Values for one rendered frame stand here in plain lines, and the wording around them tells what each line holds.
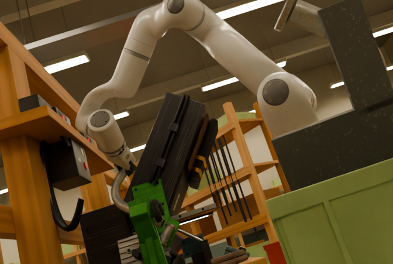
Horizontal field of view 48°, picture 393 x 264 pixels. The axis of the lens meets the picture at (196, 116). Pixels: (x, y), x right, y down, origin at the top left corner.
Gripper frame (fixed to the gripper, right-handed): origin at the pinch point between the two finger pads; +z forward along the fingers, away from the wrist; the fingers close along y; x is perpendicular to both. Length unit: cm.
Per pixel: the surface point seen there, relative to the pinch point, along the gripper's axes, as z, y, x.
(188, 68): 533, 316, -421
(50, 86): 8, 61, -21
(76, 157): -0.6, 19.0, 5.0
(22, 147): -19.0, 25.8, 16.0
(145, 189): 12.0, -6.0, -0.2
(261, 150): 797, 168, -457
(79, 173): -0.2, 14.1, 9.7
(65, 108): 35, 68, -25
